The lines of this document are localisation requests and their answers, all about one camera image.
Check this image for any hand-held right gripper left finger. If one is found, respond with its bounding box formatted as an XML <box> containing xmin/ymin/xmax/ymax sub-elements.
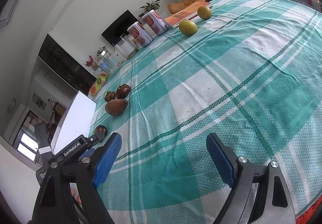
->
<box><xmin>33</xmin><ymin>132</ymin><xmax>123</xmax><ymax>224</ymax></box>

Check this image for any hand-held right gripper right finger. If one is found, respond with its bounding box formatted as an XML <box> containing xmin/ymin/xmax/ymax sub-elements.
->
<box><xmin>206</xmin><ymin>133</ymin><xmax>297</xmax><ymax>224</ymax></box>

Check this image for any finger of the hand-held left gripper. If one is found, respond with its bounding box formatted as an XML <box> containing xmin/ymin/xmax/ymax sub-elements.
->
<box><xmin>88</xmin><ymin>131</ymin><xmax>105</xmax><ymax>147</ymax></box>
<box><xmin>81</xmin><ymin>148</ymin><xmax>96</xmax><ymax>160</ymax></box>

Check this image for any white cardboard box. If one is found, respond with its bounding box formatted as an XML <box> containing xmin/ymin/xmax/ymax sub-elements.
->
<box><xmin>50</xmin><ymin>90</ymin><xmax>97</xmax><ymax>155</ymax></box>

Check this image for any person's left hand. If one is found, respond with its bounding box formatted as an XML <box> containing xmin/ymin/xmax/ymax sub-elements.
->
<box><xmin>70</xmin><ymin>187</ymin><xmax>82</xmax><ymax>204</ymax></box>

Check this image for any brown sweet potato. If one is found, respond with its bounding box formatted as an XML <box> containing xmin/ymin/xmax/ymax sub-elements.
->
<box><xmin>105</xmin><ymin>99</ymin><xmax>129</xmax><ymax>116</ymax></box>

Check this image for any fruit printed carton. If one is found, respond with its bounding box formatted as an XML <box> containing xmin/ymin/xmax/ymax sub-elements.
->
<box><xmin>89</xmin><ymin>72</ymin><xmax>109</xmax><ymax>96</ymax></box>

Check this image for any glass jar with gold lid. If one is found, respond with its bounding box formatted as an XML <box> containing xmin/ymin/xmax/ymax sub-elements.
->
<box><xmin>95</xmin><ymin>50</ymin><xmax>119</xmax><ymax>75</ymax></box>

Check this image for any dark glass display cabinet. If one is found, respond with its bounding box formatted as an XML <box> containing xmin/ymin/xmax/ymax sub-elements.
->
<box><xmin>38</xmin><ymin>34</ymin><xmax>97</xmax><ymax>93</ymax></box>

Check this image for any clear jar with black lid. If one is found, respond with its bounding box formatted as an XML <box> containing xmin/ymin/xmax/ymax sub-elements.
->
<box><xmin>114</xmin><ymin>33</ymin><xmax>137</xmax><ymax>59</ymax></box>

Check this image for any orange fleece clothing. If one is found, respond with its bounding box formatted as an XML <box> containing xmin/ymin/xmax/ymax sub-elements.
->
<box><xmin>295</xmin><ymin>194</ymin><xmax>322</xmax><ymax>224</ymax></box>

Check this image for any pink printed can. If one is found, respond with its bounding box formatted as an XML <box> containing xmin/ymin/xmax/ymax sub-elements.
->
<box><xmin>127</xmin><ymin>22</ymin><xmax>153</xmax><ymax>49</ymax></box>
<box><xmin>142</xmin><ymin>10</ymin><xmax>169</xmax><ymax>36</ymax></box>

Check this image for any black flat television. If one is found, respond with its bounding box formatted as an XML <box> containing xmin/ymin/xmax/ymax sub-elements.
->
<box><xmin>101</xmin><ymin>10</ymin><xmax>139</xmax><ymax>47</ymax></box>

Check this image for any yellow-green pear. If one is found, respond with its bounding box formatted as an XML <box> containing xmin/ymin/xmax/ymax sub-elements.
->
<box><xmin>179</xmin><ymin>20</ymin><xmax>198</xmax><ymax>36</ymax></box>
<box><xmin>197</xmin><ymin>6</ymin><xmax>212</xmax><ymax>20</ymax></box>

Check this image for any large green potted plant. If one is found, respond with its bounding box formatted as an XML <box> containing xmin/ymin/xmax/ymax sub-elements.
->
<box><xmin>139</xmin><ymin>0</ymin><xmax>161</xmax><ymax>14</ymax></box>

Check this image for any orange book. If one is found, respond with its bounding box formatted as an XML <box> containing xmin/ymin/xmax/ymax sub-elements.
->
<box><xmin>164</xmin><ymin>1</ymin><xmax>212</xmax><ymax>29</ymax></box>

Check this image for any framed wall picture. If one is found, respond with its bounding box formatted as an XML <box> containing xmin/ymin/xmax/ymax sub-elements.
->
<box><xmin>33</xmin><ymin>93</ymin><xmax>47</xmax><ymax>111</ymax></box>

